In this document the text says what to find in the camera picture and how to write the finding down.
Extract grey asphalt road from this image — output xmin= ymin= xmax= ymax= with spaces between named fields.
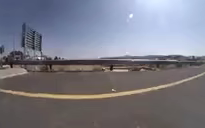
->
xmin=0 ymin=63 xmax=205 ymax=128

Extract distant low hills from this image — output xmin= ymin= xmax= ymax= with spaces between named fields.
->
xmin=99 ymin=54 xmax=205 ymax=62

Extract metal guardrail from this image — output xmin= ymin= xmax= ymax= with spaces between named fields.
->
xmin=3 ymin=58 xmax=205 ymax=72

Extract pale concrete slab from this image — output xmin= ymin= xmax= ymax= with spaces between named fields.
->
xmin=0 ymin=67 xmax=29 ymax=81

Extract tall billboard structure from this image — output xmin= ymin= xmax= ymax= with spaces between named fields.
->
xmin=20 ymin=22 xmax=44 ymax=61

